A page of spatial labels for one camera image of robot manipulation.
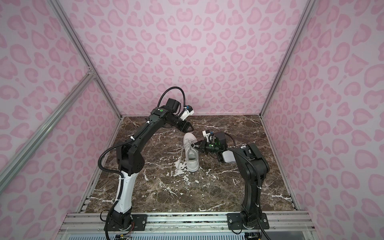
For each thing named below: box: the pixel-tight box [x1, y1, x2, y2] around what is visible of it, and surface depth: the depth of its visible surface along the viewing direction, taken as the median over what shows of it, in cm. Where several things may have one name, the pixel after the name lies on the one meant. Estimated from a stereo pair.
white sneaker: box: [183, 132, 200, 172], surface depth 91 cm
